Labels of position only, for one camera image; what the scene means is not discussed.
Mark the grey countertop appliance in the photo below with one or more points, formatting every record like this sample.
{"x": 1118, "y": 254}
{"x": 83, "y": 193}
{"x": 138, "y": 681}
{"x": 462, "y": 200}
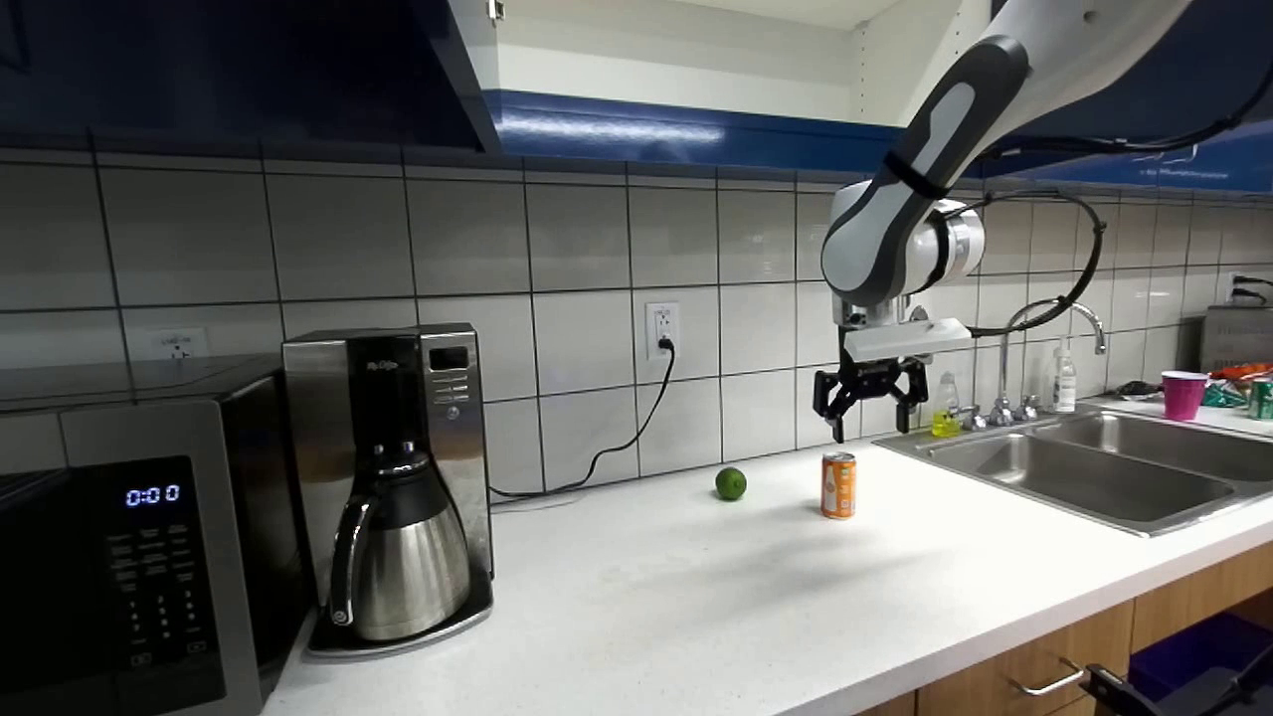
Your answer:
{"x": 1238, "y": 336}

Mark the pink plastic cup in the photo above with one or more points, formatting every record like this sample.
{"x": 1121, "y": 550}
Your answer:
{"x": 1181, "y": 393}

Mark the open white upper cabinet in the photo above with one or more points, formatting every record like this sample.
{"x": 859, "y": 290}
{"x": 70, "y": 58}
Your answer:
{"x": 689, "y": 80}

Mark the blue storage bin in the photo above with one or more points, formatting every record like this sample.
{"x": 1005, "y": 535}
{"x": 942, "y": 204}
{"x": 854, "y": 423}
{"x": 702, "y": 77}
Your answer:
{"x": 1197, "y": 656}

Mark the green lime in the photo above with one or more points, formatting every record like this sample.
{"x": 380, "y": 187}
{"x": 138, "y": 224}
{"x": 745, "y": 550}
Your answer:
{"x": 728, "y": 481}

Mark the orange soda can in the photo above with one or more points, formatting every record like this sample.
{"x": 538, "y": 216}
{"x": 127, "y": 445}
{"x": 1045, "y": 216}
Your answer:
{"x": 836, "y": 481}

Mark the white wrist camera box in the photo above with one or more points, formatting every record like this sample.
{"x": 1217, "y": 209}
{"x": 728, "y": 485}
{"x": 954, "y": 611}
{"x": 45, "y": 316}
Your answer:
{"x": 909, "y": 340}

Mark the wooden lower cabinets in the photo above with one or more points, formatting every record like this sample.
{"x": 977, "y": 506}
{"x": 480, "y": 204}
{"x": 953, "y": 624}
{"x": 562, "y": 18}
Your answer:
{"x": 1059, "y": 648}

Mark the black steel microwave oven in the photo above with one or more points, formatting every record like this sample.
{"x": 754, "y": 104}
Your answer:
{"x": 122, "y": 568}

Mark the stainless steel sink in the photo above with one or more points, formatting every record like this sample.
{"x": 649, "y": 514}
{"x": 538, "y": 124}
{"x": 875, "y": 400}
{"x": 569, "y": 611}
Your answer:
{"x": 1098, "y": 469}

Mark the small white bottle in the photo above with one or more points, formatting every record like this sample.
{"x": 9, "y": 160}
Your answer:
{"x": 1068, "y": 381}

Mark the chrome sink faucet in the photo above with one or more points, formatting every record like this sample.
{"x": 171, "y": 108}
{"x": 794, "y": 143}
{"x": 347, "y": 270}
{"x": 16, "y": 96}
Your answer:
{"x": 1014, "y": 342}

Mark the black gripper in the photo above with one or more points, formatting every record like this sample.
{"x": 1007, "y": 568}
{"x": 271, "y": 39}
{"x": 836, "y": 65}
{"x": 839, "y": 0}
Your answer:
{"x": 875, "y": 379}

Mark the blue cabinet door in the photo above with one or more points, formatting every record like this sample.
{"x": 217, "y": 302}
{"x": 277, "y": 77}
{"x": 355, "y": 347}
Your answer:
{"x": 1193, "y": 143}
{"x": 222, "y": 65}

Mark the yellow dish soap bottle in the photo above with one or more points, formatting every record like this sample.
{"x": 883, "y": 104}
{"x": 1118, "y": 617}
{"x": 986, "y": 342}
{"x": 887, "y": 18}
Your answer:
{"x": 942, "y": 423}

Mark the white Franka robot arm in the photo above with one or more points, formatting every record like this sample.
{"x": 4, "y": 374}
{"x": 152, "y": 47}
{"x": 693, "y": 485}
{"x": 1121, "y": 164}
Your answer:
{"x": 928, "y": 160}

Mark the steel coffee carafe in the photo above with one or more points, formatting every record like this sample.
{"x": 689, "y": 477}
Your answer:
{"x": 401, "y": 562}

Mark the black stand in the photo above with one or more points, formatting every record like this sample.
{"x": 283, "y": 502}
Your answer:
{"x": 1167, "y": 697}

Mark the black steel coffee maker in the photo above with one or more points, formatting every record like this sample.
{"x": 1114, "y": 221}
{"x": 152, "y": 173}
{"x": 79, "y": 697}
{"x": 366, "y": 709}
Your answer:
{"x": 452, "y": 400}

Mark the white wall outlet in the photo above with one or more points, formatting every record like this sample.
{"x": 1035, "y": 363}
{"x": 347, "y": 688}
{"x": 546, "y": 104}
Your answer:
{"x": 181, "y": 347}
{"x": 661, "y": 328}

